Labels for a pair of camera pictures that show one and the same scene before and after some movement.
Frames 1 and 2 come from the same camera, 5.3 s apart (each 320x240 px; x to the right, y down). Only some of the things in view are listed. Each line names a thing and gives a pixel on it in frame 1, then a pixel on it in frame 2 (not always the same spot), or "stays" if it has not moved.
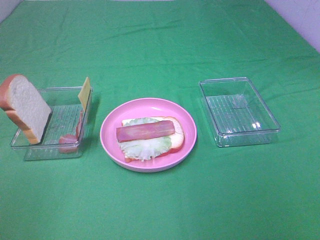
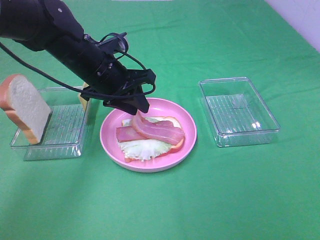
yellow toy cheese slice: x=84 y=94 stays
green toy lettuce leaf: x=146 y=148 stays
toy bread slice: x=20 y=97 stays
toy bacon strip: x=69 y=143 → x=162 y=130
